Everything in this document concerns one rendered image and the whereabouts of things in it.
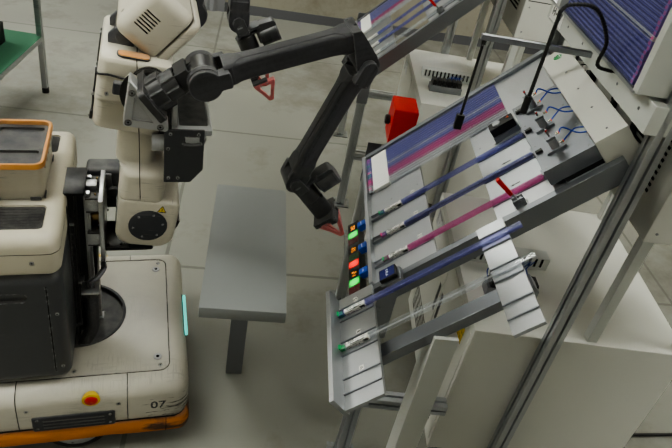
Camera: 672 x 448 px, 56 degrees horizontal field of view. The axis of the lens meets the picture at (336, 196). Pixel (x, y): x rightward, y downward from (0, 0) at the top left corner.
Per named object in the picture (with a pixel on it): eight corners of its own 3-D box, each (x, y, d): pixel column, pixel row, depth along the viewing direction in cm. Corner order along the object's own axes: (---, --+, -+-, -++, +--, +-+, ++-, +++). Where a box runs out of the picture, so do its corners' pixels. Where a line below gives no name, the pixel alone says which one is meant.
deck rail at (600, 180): (383, 304, 173) (371, 290, 170) (383, 298, 175) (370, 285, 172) (635, 177, 149) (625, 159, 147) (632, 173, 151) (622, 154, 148)
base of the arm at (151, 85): (137, 72, 145) (136, 96, 136) (166, 54, 144) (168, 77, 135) (160, 100, 150) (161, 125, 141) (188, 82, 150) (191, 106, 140)
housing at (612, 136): (617, 184, 153) (594, 142, 146) (559, 95, 193) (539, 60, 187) (650, 167, 150) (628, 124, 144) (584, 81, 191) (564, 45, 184)
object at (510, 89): (507, 235, 162) (498, 222, 160) (465, 116, 216) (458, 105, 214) (631, 172, 151) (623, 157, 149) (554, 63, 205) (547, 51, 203)
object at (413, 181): (381, 291, 173) (375, 284, 172) (371, 165, 228) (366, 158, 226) (441, 260, 167) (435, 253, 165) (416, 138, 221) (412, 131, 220)
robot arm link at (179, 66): (165, 68, 143) (168, 80, 139) (203, 44, 142) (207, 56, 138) (189, 95, 149) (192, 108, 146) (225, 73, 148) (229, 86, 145)
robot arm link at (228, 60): (364, 6, 149) (378, 26, 142) (368, 55, 159) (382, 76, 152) (178, 54, 143) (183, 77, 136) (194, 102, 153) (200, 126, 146)
